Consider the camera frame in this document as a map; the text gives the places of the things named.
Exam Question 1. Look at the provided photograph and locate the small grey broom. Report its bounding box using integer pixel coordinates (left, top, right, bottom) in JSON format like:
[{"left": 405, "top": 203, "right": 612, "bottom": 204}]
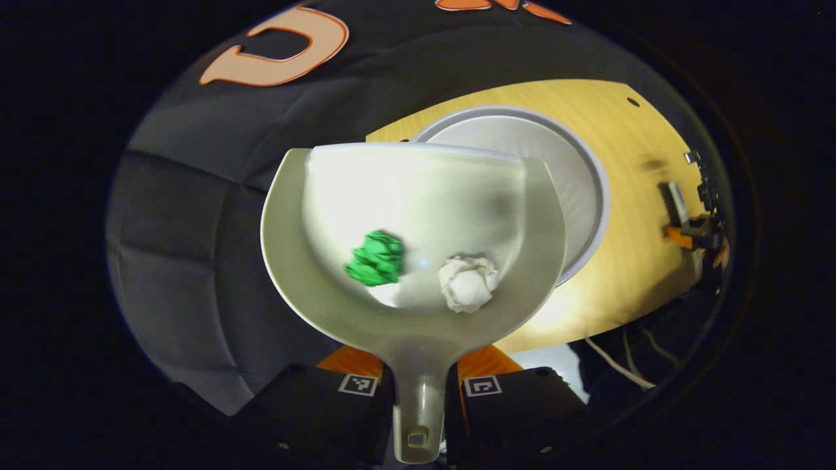
[{"left": 658, "top": 181, "right": 691, "bottom": 230}]

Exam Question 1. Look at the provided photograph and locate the white cable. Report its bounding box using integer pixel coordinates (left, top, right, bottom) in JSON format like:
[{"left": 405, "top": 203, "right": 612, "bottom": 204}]
[
  {"left": 620, "top": 326, "right": 639, "bottom": 377},
  {"left": 583, "top": 336, "right": 656, "bottom": 392},
  {"left": 641, "top": 328, "right": 681, "bottom": 368}
]

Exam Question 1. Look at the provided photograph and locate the green paper ball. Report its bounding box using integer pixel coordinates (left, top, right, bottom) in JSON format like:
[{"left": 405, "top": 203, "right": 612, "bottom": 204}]
[{"left": 344, "top": 229, "right": 406, "bottom": 289}]

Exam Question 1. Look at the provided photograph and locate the white paper ball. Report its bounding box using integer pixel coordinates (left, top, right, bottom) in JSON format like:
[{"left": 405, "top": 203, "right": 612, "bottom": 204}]
[{"left": 437, "top": 253, "right": 502, "bottom": 316}]

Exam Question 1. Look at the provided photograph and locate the white ribbed garbage bin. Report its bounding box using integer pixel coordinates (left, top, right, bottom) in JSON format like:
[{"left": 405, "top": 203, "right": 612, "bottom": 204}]
[{"left": 410, "top": 104, "right": 612, "bottom": 288}]

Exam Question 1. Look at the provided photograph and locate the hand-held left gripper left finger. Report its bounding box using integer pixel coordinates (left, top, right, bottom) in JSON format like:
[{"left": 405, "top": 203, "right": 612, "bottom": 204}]
[{"left": 234, "top": 345, "right": 398, "bottom": 467}]

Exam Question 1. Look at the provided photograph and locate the wooden desktop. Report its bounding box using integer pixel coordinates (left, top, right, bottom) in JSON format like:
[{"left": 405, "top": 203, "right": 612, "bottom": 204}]
[{"left": 364, "top": 78, "right": 711, "bottom": 354}]

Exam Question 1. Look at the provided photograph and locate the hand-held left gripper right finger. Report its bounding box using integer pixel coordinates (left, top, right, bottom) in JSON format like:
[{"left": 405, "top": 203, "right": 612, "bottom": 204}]
[{"left": 444, "top": 344, "right": 590, "bottom": 468}]

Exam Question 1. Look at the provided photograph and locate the grey plastic dustpan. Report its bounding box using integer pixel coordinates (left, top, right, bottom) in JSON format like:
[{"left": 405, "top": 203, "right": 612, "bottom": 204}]
[{"left": 259, "top": 141, "right": 568, "bottom": 465}]

